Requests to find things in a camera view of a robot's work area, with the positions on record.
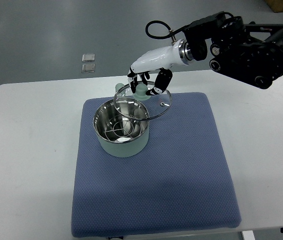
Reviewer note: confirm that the mint green steel pot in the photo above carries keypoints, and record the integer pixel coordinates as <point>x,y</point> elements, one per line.
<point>121,124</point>

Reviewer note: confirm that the metal floor plate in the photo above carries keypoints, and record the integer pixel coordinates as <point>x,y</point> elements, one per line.
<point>88,57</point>
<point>88,68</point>

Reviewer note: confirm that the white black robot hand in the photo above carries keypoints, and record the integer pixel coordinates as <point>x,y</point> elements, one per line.
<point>161,58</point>

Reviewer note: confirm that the white table leg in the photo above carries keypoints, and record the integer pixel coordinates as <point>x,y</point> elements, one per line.
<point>248,235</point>

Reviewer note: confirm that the lower metal floor plate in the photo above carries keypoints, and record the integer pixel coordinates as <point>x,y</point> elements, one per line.
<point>88,68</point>

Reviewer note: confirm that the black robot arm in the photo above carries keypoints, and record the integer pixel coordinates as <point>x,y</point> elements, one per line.
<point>250,53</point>

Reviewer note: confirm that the blue textured mat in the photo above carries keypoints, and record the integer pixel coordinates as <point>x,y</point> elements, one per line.
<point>180,181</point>

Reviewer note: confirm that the upper metal floor plate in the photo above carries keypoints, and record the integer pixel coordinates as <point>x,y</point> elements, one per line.
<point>88,57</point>

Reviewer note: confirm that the glass lid with green knob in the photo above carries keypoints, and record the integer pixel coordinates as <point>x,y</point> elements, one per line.
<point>141,101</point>

